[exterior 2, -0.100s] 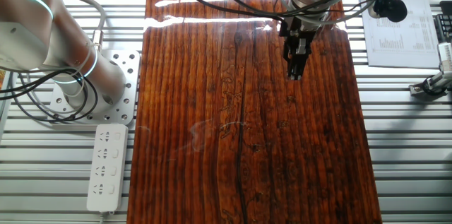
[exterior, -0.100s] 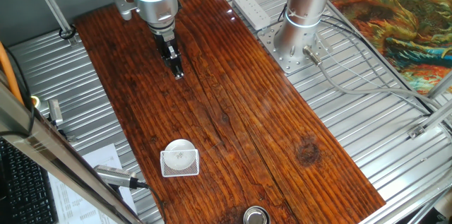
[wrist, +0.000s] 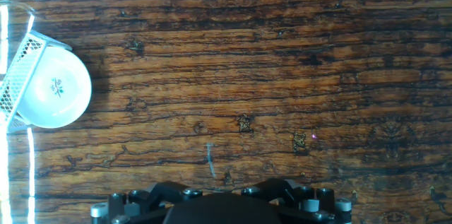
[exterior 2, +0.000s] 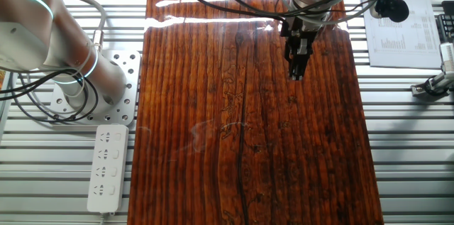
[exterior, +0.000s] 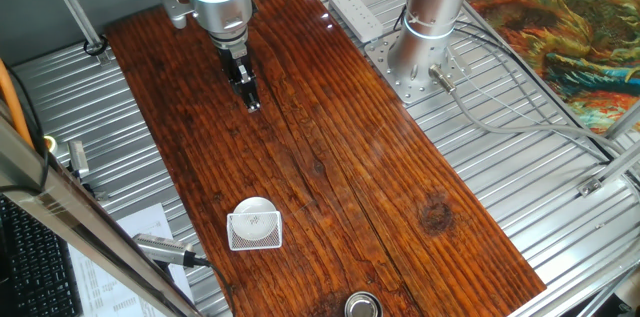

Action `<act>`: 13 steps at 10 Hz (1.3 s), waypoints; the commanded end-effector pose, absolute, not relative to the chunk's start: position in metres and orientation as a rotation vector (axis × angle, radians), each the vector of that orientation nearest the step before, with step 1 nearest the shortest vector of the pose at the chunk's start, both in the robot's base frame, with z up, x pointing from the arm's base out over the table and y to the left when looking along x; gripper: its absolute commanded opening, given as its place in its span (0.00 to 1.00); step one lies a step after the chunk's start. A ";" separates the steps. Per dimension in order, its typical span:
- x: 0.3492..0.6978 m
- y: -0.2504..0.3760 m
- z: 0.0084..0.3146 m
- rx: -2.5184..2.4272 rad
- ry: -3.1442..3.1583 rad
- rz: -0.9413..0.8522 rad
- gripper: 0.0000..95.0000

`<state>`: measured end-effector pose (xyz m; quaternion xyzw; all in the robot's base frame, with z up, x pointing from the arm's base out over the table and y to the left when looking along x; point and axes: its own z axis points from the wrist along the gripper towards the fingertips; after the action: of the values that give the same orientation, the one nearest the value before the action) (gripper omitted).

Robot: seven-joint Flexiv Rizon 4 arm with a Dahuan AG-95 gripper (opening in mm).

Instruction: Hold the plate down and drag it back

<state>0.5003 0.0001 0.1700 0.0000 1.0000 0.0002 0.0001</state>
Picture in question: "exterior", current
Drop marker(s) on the orange pole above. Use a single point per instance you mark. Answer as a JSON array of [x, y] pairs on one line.
[[12, 102]]

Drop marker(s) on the colourful painted cloth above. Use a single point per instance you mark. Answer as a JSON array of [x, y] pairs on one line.
[[565, 22]]

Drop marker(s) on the aluminium profile bar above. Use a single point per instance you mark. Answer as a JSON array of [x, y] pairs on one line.
[[625, 122], [615, 164]]

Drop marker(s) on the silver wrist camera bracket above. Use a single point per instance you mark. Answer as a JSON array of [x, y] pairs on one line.
[[172, 7]]

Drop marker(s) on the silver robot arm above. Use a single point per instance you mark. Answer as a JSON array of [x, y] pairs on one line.
[[220, 12]]

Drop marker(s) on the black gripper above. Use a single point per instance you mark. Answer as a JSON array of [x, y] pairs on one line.
[[235, 62]]

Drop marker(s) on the small silver ribbed camera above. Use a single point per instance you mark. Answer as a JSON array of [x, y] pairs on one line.
[[78, 157]]

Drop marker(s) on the black keyboard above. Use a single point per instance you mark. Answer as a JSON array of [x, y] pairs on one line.
[[35, 267]]

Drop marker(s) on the aluminium frame rail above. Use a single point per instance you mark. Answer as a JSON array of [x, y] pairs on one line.
[[570, 299]]

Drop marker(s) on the white mesh basket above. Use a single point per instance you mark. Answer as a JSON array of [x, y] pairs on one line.
[[235, 246]]

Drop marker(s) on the steel cup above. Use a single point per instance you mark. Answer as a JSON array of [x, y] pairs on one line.
[[362, 307]]

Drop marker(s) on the metal camera mount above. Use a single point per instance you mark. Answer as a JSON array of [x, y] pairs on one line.
[[100, 195]]

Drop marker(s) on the aluminium pole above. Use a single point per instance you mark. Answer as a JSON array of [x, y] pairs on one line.
[[70, 2]]

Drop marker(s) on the white power strip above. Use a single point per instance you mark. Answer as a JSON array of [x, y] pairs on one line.
[[355, 14]]

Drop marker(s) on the steel frame beam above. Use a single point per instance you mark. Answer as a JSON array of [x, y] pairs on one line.
[[75, 217]]

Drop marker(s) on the small white ceramic plate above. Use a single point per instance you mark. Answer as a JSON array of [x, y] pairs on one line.
[[252, 204]]

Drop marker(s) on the wood grain board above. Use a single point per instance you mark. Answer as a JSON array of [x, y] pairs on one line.
[[350, 182]]

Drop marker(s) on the printed paper sheet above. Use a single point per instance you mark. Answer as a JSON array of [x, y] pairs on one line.
[[150, 219]]

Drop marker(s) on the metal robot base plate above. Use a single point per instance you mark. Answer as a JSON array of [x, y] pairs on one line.
[[415, 89]]

